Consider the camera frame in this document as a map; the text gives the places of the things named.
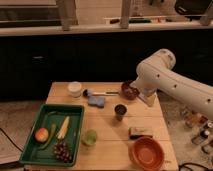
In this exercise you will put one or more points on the dark red bowl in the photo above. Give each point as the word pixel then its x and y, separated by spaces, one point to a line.
pixel 129 92

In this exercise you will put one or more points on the dark brown sponge block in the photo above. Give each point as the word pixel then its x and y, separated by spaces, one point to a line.
pixel 137 132

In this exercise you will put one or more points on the red yellow apple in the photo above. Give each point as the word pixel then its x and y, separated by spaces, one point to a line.
pixel 41 135

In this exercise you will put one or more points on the green chili pepper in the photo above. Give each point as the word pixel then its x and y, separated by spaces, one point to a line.
pixel 52 132

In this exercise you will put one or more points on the green plastic cup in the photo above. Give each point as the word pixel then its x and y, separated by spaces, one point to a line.
pixel 90 137

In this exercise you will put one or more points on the yellow corn cob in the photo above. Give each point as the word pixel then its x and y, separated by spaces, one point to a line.
pixel 64 127

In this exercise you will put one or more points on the green plastic tray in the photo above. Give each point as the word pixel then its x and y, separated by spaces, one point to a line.
pixel 54 114

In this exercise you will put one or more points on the orange terracotta bowl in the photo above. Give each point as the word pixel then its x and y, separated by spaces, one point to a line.
pixel 147 154

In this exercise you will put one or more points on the grey triangular cloth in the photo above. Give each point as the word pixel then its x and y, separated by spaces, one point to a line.
pixel 148 100

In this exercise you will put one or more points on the white cup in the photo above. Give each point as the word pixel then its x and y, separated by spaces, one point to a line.
pixel 75 89

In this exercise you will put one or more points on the dark grape bunch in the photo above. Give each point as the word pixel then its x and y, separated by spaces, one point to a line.
pixel 61 152

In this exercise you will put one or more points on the dish brush with white handle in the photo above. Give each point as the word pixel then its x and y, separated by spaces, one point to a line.
pixel 88 93

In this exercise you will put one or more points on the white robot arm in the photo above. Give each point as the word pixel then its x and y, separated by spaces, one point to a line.
pixel 155 72

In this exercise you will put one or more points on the dark metal cup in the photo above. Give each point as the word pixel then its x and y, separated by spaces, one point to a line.
pixel 120 111

